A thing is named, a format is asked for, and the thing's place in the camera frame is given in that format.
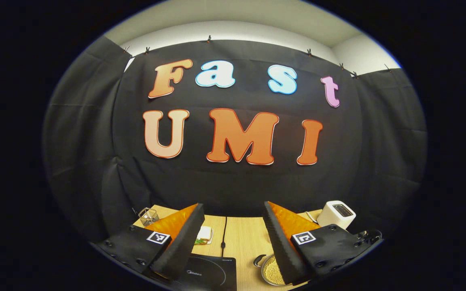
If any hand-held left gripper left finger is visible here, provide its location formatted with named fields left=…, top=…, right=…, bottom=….
left=95, top=203, right=205, bottom=281

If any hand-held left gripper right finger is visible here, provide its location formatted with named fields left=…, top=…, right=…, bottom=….
left=263, top=201, right=384, bottom=286

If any steel pot with black handles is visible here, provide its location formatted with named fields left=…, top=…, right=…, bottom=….
left=252, top=254, right=294, bottom=287

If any black induction cooktop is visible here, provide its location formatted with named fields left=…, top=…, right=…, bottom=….
left=172, top=254, right=237, bottom=291

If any pile of yellow soybeans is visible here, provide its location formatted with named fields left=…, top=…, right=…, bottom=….
left=265, top=257, right=287, bottom=285

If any white and green sandwich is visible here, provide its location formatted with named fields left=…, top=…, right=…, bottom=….
left=195, top=226, right=214, bottom=246

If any white toaster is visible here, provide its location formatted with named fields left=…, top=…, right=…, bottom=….
left=317, top=200, right=356, bottom=230

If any row of black cloth clips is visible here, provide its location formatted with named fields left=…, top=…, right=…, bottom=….
left=123, top=36, right=391, bottom=79

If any small wire basket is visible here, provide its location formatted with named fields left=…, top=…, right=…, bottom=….
left=138, top=207, right=160, bottom=227

